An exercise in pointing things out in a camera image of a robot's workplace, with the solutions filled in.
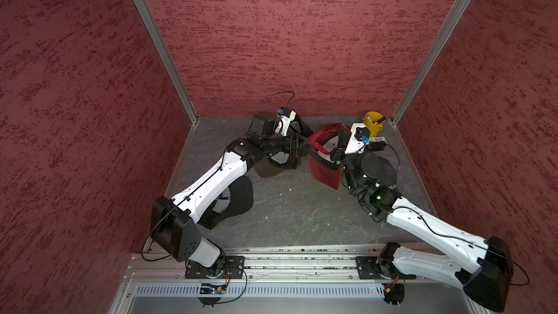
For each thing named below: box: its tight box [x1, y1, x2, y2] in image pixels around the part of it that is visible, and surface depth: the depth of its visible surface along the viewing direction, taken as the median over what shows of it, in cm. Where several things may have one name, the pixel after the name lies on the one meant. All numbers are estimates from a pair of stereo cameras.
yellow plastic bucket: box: [362, 111, 385, 138], surface depth 111 cm
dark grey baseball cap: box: [361, 152, 398, 187], surface depth 51 cm
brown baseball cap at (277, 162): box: [252, 147, 306, 179], surface depth 101 cm
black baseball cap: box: [198, 175, 254, 230], surface depth 89 cm
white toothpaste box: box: [369, 136, 388, 144], surface depth 112 cm
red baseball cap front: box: [308, 123, 351, 191], surface depth 85 cm
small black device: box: [366, 141, 387, 152], surface depth 109 cm
